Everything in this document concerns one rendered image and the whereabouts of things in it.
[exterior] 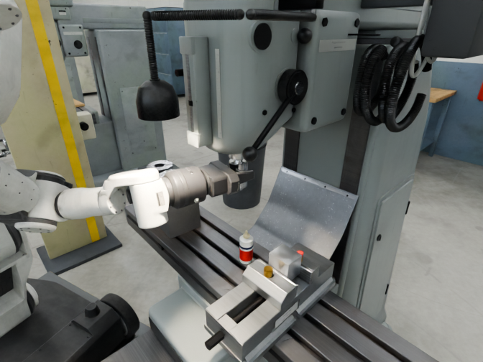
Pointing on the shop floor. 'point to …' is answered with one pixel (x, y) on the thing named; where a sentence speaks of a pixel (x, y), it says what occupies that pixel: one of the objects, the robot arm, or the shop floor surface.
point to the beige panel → (53, 138)
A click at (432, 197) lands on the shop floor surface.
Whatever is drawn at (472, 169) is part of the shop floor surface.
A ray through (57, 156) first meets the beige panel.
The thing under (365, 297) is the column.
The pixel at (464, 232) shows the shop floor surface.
